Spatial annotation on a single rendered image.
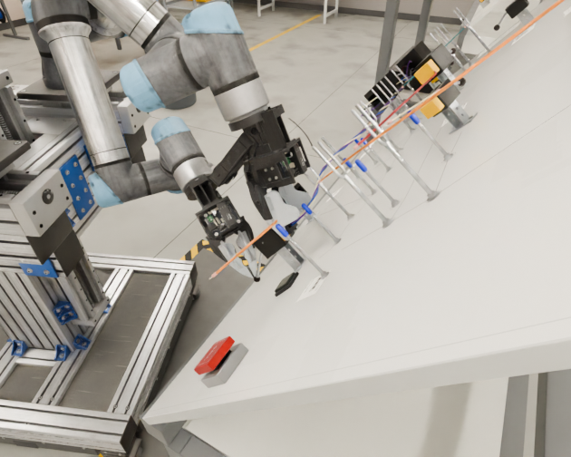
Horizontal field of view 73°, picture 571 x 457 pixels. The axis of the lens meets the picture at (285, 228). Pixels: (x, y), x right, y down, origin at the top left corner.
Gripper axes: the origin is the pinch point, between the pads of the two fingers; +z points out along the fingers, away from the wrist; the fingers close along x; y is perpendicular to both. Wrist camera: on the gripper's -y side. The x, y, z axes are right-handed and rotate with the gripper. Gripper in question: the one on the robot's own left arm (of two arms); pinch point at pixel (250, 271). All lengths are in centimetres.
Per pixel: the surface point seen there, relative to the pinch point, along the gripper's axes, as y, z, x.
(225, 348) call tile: 23.1, 10.0, -7.7
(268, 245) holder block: 9.5, -1.3, 5.2
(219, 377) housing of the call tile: 24.8, 12.7, -9.7
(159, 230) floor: -164, -72, -39
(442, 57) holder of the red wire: 0, -20, 61
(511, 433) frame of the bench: -3, 52, 28
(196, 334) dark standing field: -116, -2, -39
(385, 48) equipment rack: -38, -46, 76
